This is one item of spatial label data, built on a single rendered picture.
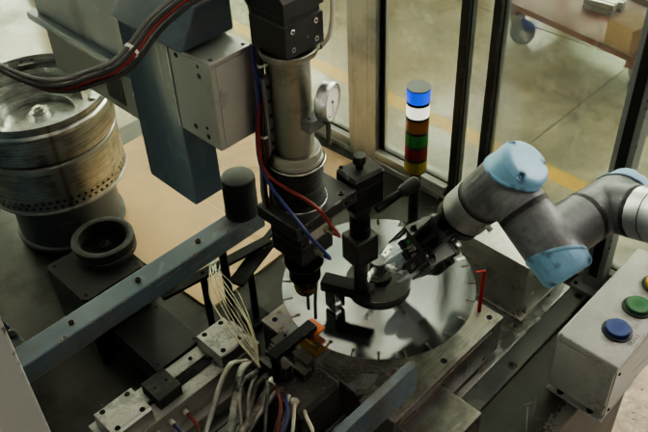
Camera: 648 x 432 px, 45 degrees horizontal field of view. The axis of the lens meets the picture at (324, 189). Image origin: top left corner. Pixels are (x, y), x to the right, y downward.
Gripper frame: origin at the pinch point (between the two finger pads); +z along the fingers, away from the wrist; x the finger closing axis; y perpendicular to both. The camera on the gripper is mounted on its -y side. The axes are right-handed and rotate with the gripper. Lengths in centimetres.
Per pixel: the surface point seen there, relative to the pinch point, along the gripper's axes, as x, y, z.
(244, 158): -51, -21, 52
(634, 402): 55, -99, 62
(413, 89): -27.2, -18.2, -8.6
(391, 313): 5.2, 5.4, 2.6
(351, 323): 3.2, 11.4, 5.1
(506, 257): 6.6, -23.8, 1.3
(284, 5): -24, 32, -44
